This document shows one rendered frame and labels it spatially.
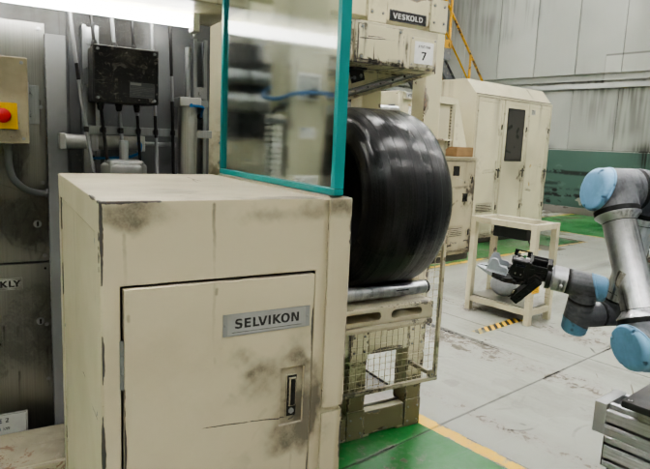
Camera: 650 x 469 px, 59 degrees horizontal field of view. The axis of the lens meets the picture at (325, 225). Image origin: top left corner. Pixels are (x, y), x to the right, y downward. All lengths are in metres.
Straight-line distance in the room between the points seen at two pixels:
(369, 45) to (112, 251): 1.48
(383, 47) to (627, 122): 11.66
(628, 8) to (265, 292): 13.36
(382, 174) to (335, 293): 0.70
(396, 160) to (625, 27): 12.45
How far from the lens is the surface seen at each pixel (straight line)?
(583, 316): 1.84
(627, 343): 1.63
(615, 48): 13.93
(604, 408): 1.84
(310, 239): 0.92
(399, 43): 2.20
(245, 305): 0.89
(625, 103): 13.66
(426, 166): 1.69
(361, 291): 1.75
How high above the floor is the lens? 1.36
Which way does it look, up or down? 8 degrees down
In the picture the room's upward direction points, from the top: 2 degrees clockwise
